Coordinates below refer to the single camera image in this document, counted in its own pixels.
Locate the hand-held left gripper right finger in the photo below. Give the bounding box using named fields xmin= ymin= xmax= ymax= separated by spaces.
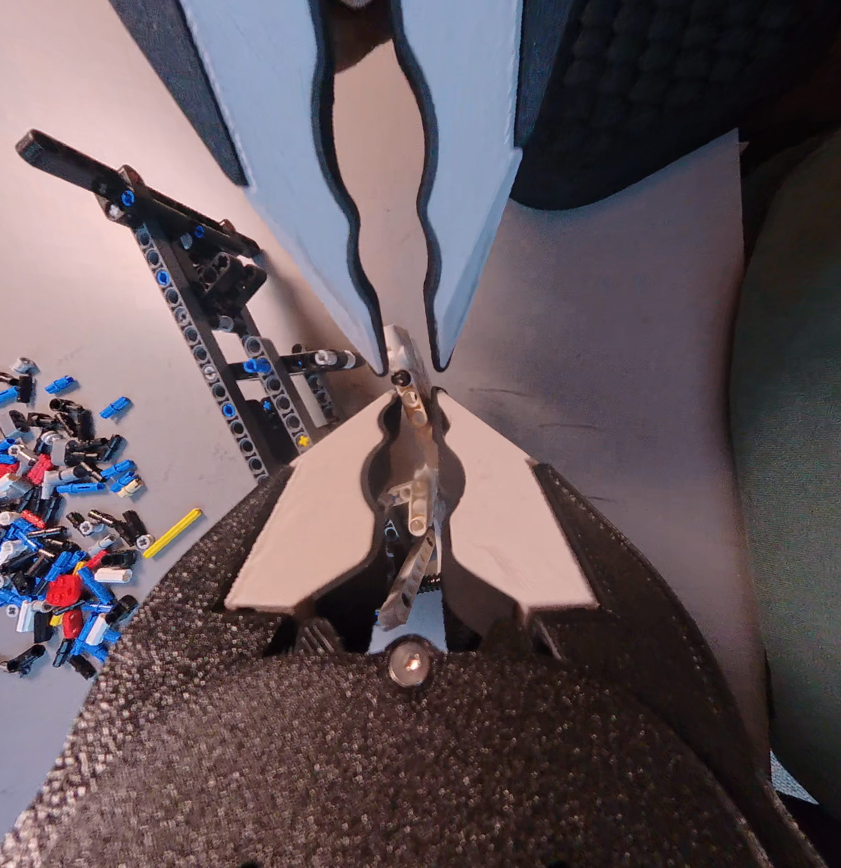
xmin=432 ymin=392 xmax=599 ymax=618

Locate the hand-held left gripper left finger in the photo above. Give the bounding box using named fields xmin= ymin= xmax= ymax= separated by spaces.
xmin=225 ymin=392 xmax=399 ymax=614

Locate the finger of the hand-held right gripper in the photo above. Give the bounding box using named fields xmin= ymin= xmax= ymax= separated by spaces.
xmin=179 ymin=0 xmax=387 ymax=377
xmin=392 ymin=0 xmax=524 ymax=373

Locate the white bent beam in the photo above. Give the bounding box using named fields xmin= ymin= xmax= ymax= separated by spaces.
xmin=376 ymin=324 xmax=443 ymax=628

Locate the brick truck chassis model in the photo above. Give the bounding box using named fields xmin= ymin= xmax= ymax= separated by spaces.
xmin=17 ymin=129 xmax=367 ymax=484

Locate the pile of small brick parts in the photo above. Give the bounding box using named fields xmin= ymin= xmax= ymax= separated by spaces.
xmin=0 ymin=356 xmax=148 ymax=679

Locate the grey desk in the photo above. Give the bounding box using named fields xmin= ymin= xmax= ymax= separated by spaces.
xmin=0 ymin=0 xmax=774 ymax=781

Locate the yellow axle rod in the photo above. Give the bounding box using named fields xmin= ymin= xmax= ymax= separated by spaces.
xmin=142 ymin=509 xmax=203 ymax=559

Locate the person's green sweatshirt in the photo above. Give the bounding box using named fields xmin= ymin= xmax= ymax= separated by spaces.
xmin=728 ymin=122 xmax=841 ymax=818

